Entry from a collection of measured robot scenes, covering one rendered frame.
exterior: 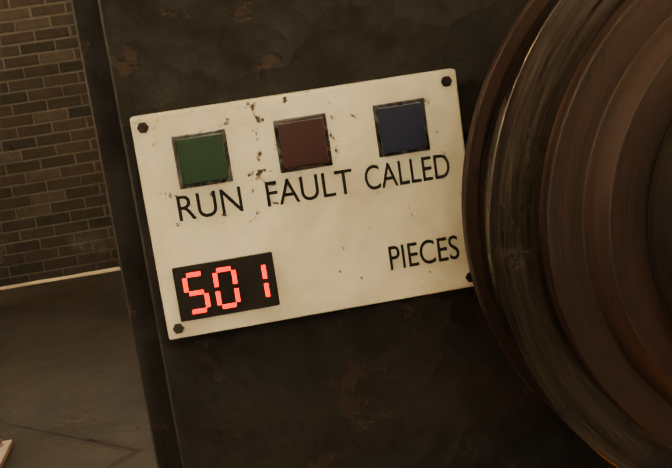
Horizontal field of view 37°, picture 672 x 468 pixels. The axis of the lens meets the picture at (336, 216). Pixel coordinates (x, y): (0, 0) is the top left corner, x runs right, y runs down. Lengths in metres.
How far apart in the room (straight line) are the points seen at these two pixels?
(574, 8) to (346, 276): 0.28
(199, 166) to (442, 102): 0.20
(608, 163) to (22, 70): 6.29
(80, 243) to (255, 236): 6.12
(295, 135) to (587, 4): 0.24
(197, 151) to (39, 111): 6.06
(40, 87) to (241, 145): 6.06
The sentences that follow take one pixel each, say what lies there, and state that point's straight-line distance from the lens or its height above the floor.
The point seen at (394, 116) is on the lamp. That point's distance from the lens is 0.79.
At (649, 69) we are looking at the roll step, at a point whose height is 1.23.
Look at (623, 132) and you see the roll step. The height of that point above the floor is 1.19.
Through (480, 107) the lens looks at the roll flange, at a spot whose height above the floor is 1.21.
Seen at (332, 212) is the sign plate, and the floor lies 1.14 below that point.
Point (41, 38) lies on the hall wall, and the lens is 6.83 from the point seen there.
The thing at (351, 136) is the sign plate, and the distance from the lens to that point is 0.79.
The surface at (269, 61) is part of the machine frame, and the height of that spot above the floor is 1.27.
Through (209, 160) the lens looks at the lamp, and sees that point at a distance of 0.78.
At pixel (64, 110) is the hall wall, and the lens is 6.81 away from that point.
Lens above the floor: 1.27
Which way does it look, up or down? 10 degrees down
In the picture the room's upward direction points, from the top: 8 degrees counter-clockwise
